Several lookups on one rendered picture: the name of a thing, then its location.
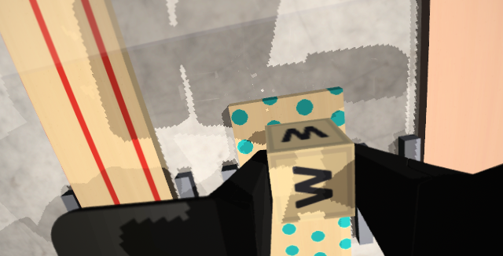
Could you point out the tan wooden letter cube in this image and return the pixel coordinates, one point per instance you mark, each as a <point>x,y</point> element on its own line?
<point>312,171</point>

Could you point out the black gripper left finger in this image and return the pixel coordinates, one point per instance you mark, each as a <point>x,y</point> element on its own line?
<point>233,220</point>

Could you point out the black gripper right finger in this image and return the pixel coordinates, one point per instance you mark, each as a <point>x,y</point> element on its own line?
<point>421,209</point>

